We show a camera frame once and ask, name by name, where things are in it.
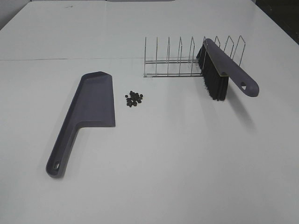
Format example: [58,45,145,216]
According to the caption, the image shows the pile of coffee beans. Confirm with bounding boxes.
[125,91,143,107]

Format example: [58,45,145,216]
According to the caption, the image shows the purple plastic dustpan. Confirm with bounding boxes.
[46,71,115,178]

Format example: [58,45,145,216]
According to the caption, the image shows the purple hand brush black bristles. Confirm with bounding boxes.
[197,38,259,101]

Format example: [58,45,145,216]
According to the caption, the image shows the chrome wire dish rack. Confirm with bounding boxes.
[143,35,246,78]

